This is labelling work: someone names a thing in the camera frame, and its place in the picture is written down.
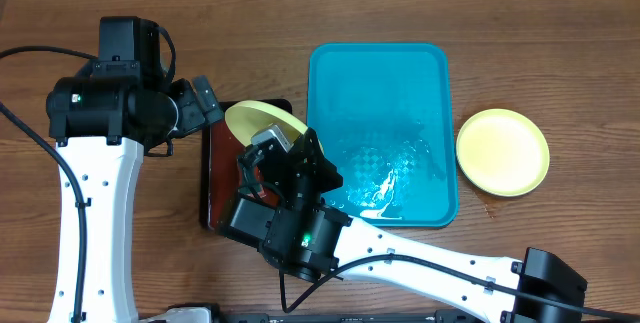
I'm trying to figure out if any yellow plate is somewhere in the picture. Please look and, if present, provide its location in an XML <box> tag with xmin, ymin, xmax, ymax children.
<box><xmin>456</xmin><ymin>108</ymin><xmax>550</xmax><ymax>197</ymax></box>
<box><xmin>224</xmin><ymin>100</ymin><xmax>308</xmax><ymax>154</ymax></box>

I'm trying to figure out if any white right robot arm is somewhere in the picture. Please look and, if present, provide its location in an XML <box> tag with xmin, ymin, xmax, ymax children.
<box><xmin>226</xmin><ymin>122</ymin><xmax>589</xmax><ymax>322</ymax></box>

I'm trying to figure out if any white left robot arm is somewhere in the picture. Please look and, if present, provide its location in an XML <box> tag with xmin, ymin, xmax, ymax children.
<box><xmin>46</xmin><ymin>17</ymin><xmax>224</xmax><ymax>322</ymax></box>

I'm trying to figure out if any blue plastic tray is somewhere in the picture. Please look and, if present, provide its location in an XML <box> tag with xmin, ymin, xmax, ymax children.
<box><xmin>307</xmin><ymin>43</ymin><xmax>459</xmax><ymax>229</ymax></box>

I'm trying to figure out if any clear container with red water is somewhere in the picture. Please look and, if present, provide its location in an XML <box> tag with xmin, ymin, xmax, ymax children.
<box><xmin>199</xmin><ymin>100</ymin><xmax>307</xmax><ymax>231</ymax></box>

